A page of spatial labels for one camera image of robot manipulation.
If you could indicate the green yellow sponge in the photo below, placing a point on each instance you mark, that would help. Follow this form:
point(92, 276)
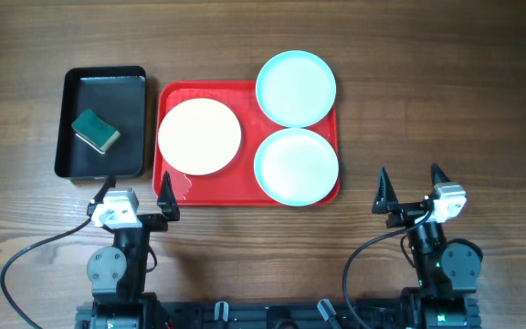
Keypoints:
point(98, 134)

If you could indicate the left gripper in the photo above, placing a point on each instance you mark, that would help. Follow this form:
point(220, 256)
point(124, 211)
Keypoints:
point(169, 201)

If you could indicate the white round plate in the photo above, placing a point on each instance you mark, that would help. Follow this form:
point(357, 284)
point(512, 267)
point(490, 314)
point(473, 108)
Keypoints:
point(199, 136)

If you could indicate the black rectangular tray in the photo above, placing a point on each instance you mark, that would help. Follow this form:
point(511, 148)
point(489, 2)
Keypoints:
point(118, 96)

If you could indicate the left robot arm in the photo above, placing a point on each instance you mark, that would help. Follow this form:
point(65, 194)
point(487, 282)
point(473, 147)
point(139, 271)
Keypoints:
point(118, 272)

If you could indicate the light blue plate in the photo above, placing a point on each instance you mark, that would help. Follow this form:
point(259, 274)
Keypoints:
point(295, 89)
point(296, 167)

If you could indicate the red plastic tray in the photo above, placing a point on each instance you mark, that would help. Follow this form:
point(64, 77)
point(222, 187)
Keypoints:
point(235, 185)

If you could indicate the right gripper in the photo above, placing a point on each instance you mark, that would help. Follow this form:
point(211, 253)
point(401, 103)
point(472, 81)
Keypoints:
point(407, 211)

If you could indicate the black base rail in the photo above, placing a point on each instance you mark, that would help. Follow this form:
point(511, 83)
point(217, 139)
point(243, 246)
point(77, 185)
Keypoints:
point(281, 315)

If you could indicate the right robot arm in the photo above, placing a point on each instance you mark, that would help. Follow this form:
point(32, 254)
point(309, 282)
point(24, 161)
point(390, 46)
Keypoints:
point(447, 270)

